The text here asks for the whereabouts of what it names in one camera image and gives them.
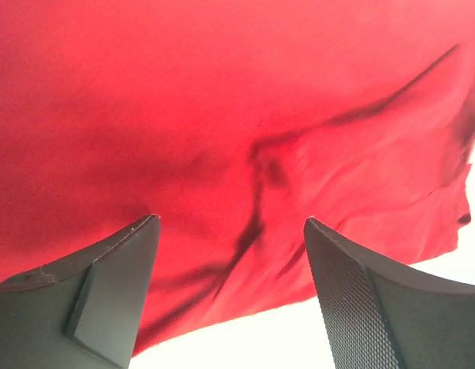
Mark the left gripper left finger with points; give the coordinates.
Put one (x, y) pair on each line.
(83, 310)

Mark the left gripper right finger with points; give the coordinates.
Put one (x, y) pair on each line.
(379, 313)

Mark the red t-shirt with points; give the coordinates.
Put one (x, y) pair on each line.
(234, 122)

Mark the floral patterned table mat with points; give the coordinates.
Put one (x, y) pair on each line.
(293, 336)

